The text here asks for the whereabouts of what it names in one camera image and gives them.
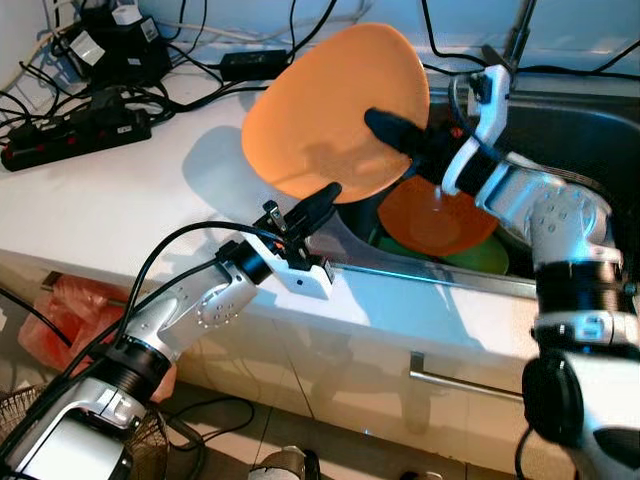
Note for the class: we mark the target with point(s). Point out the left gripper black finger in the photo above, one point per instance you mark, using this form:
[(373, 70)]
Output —
[(320, 205)]

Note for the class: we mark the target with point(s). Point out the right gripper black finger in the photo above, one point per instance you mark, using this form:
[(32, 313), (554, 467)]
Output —
[(395, 128)]

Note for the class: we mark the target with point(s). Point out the orange round plate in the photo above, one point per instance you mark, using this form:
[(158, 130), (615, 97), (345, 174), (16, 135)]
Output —
[(320, 100)]

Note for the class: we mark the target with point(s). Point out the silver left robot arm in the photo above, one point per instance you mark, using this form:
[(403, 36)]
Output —
[(190, 310)]

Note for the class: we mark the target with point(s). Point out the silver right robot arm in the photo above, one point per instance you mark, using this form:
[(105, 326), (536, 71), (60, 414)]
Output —
[(560, 215)]

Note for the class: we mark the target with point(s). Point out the white kitchen cabinet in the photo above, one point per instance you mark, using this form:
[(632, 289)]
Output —
[(330, 370)]

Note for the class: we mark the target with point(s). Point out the green round plate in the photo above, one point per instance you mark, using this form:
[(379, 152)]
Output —
[(485, 258)]

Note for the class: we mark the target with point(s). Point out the stainless steel sink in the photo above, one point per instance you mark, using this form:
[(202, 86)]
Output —
[(575, 130)]

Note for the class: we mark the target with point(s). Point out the metal faucet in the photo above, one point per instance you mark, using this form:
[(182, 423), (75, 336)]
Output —
[(520, 28)]

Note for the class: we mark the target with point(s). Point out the black power adapter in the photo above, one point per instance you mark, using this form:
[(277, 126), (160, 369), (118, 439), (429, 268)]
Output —
[(255, 65)]

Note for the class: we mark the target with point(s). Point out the red plastic bag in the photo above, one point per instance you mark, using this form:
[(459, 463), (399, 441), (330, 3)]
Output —
[(75, 310)]

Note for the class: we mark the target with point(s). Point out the black power strip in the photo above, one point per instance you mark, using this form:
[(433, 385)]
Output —
[(70, 142)]

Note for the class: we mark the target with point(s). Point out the black charger white label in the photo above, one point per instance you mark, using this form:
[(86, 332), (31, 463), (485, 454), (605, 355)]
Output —
[(125, 60)]

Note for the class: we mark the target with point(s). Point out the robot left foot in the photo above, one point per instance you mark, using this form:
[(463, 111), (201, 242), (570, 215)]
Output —
[(285, 465)]

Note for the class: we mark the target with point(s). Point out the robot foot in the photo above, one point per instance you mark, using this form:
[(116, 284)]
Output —
[(420, 475), (285, 465)]

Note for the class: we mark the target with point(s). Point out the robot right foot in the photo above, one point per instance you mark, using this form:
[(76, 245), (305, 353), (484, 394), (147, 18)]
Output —
[(420, 475)]

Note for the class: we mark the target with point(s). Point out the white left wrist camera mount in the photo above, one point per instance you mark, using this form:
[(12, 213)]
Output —
[(305, 277)]

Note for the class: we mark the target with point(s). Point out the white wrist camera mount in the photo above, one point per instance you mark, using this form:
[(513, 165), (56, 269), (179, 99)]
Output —
[(490, 100), (305, 277)]

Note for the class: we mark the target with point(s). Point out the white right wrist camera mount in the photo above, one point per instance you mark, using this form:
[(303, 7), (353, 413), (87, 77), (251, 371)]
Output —
[(490, 100)]

